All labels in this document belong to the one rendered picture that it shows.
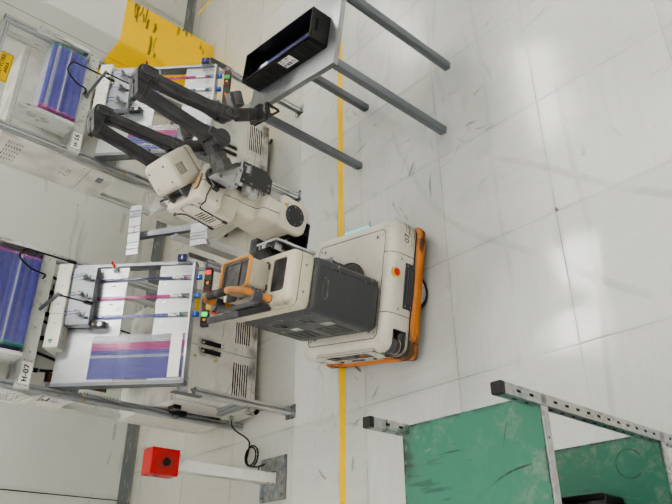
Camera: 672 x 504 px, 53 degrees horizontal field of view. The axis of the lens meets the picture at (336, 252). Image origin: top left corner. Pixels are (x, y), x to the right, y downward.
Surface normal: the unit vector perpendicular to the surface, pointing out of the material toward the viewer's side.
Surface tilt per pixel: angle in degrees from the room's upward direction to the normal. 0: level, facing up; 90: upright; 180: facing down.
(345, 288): 90
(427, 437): 0
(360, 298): 90
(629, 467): 0
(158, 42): 90
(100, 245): 90
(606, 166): 0
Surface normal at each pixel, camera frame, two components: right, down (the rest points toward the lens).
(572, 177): -0.75, -0.31
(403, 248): 0.65, -0.19
